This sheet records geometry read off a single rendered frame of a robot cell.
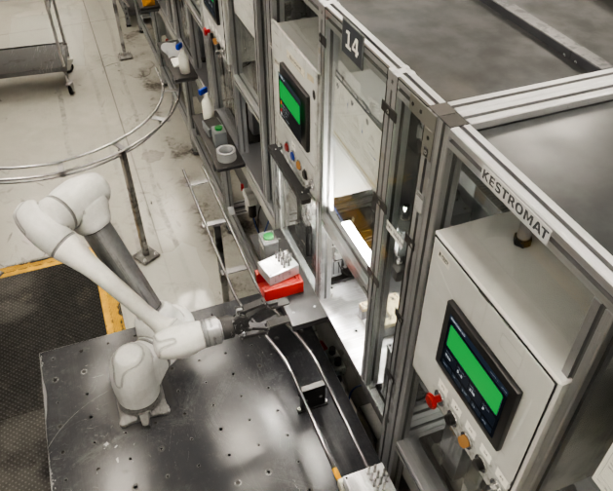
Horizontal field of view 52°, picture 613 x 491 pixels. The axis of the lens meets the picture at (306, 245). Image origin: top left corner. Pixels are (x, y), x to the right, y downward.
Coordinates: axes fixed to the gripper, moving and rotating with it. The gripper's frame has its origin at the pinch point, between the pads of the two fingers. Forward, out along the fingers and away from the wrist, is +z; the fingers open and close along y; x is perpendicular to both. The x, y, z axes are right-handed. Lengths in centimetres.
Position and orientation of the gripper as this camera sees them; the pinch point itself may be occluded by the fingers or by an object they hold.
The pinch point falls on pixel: (281, 312)
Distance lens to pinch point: 208.4
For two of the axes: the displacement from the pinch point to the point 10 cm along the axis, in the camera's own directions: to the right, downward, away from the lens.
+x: -3.6, -6.2, 7.0
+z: 9.3, -2.4, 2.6
